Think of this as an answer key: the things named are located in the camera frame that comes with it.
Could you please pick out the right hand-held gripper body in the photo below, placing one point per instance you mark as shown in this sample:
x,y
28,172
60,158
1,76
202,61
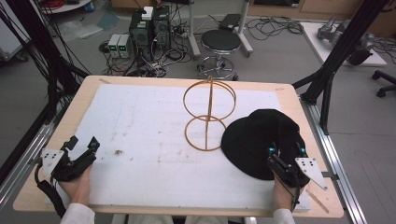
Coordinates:
x,y
291,174

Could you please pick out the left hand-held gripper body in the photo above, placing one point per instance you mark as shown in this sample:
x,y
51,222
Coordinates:
x,y
59,169

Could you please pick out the black brimmed hat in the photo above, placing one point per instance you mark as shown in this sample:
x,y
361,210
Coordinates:
x,y
249,143

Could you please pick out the person's right hand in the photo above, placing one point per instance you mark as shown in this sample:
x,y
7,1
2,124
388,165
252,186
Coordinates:
x,y
284,196

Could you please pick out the person's left hand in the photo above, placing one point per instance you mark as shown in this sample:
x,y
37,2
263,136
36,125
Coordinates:
x,y
77,189

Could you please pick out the thin wooden stick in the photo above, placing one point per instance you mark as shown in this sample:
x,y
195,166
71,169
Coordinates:
x,y
317,201

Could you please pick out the white foam mat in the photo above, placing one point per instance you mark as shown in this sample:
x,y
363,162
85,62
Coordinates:
x,y
174,161

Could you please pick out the white power supply box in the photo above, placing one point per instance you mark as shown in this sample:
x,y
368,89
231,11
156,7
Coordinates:
x,y
124,46
113,46

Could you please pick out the white floor board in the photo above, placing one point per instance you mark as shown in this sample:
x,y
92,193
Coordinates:
x,y
317,46

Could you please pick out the black office chair base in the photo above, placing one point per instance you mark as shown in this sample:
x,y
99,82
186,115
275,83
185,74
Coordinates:
x,y
384,84

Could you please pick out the clear plastic sheets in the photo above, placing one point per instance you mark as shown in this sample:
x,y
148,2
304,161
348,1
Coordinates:
x,y
84,26

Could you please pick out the grey equipment case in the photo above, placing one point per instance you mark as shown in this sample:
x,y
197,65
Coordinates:
x,y
9,43

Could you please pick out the black computer tower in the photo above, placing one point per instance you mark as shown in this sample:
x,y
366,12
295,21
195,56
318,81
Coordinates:
x,y
140,35
162,29

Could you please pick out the black round stool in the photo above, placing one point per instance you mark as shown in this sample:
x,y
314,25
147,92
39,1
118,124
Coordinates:
x,y
220,42

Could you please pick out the black flat box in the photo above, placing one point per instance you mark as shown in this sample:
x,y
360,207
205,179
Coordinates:
x,y
229,22

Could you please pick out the round white table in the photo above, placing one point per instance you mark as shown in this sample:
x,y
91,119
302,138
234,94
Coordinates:
x,y
70,5

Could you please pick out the white metal table legs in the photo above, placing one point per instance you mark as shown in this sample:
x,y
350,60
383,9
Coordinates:
x,y
193,34

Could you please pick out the white small box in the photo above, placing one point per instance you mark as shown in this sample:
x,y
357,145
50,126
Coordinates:
x,y
147,13

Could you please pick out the aluminium rail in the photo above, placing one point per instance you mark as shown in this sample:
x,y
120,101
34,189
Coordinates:
x,y
333,155
28,155

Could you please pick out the black metal frame post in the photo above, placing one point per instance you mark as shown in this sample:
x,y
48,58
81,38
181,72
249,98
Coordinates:
x,y
336,56

